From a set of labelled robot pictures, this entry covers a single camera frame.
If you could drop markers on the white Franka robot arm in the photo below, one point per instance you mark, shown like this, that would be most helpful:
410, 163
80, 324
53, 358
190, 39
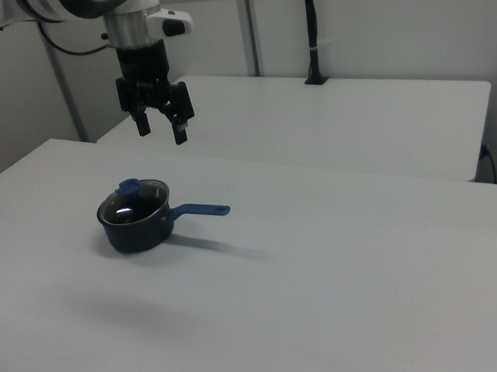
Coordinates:
133, 28

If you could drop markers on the black camera pole with tie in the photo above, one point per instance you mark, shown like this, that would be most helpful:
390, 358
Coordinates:
313, 37

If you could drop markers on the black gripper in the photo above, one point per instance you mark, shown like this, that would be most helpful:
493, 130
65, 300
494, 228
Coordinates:
143, 61

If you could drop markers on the dark blue saucepan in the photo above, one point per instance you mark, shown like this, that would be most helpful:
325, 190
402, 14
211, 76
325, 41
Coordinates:
138, 234

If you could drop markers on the grey wall frame post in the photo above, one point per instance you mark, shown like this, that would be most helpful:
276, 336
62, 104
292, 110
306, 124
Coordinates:
63, 86
251, 31

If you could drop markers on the glass lid with blue knob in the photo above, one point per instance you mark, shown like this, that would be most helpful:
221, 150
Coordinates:
128, 188

